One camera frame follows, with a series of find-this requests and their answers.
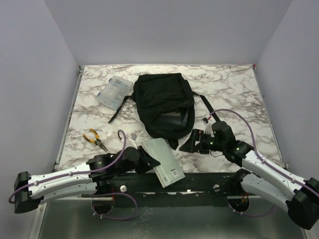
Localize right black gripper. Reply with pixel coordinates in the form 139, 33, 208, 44
179, 128, 226, 154

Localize black student backpack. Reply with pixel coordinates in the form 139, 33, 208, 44
123, 73, 214, 150

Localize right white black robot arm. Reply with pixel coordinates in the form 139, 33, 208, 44
179, 121, 319, 230

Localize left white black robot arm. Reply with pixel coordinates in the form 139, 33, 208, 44
9, 146, 160, 214

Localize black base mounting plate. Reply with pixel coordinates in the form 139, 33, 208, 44
97, 173, 245, 208

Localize clear plastic storage box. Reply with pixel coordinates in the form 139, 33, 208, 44
97, 76, 134, 110

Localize yellow handled pliers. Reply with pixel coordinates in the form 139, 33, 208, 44
83, 128, 108, 152

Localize aluminium extrusion rail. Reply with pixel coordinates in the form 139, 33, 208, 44
41, 195, 114, 203

